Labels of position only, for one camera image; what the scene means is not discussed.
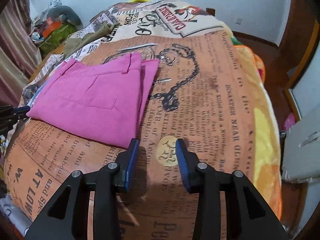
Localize pink pants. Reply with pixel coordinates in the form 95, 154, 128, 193
27, 53, 159, 148

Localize wall power socket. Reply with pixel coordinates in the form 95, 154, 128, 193
235, 18, 242, 25

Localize orange yellow blanket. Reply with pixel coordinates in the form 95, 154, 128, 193
222, 23, 283, 219

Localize newspaper print bed cover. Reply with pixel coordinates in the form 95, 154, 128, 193
4, 0, 255, 239

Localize wooden door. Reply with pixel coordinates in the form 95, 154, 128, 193
279, 0, 319, 90

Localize olive green garment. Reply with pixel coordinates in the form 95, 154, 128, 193
63, 21, 120, 59

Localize grey plush toy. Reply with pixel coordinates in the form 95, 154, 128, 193
47, 5, 83, 28

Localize orange box in basket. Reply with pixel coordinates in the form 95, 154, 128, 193
42, 21, 62, 38

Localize white suitcase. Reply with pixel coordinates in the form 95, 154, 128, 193
282, 112, 319, 183

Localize striped red curtain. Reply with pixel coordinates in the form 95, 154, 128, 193
1, 0, 42, 106

